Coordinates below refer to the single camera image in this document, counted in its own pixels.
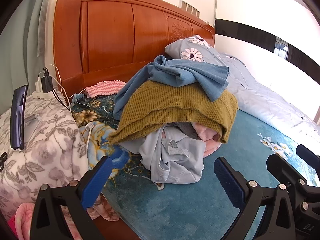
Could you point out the orange wooden headboard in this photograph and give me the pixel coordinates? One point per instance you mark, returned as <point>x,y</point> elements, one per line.
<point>107,35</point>

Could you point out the pink floral cloth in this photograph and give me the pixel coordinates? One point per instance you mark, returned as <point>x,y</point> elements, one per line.
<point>22,217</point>

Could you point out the light blue floral duvet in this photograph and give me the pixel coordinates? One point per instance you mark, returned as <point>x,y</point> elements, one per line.
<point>262,100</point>

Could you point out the white phone stand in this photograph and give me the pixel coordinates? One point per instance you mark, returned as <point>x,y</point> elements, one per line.
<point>31,120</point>

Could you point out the pink fleece garment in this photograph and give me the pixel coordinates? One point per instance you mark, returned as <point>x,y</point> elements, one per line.
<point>207,135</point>

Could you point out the light blue shirt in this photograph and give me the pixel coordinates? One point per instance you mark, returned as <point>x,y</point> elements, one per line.
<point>175,162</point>

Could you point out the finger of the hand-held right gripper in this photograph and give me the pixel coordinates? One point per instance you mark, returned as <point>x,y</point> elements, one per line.
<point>282,167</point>
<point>308,155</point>

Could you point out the blue towel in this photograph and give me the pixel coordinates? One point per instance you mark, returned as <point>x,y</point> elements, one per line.
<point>175,75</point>

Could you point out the white charger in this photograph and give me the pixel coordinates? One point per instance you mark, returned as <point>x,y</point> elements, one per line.
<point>38,85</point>

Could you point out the white power strip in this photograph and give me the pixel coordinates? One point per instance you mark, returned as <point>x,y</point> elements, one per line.
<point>41,95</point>

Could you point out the grey curtain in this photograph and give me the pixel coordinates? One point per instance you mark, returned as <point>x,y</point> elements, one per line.
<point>30,30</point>

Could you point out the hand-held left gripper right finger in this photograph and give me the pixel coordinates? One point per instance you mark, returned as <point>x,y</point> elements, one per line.
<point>228,182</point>

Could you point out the dark window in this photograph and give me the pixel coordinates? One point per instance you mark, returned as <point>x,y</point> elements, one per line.
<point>250,33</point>

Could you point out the grey garment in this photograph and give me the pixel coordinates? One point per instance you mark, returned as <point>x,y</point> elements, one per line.
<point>186,128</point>

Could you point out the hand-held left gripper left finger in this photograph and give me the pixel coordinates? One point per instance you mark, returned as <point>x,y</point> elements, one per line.
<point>96,182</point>

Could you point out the dark smartphone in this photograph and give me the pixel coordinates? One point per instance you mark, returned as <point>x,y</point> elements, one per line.
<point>18,117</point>

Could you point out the mustard knitted sweater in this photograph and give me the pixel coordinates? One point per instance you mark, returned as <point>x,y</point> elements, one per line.
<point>180,105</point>

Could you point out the black charger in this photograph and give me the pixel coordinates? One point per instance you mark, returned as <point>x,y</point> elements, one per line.
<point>47,85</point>

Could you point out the teal floral blanket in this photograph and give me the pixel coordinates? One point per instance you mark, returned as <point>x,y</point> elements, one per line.
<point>200,205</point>

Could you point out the grey floral blanket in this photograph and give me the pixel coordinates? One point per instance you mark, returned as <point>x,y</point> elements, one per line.
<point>50,142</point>

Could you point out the pink striped cloth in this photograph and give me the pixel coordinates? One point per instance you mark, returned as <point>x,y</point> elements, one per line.
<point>105,88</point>

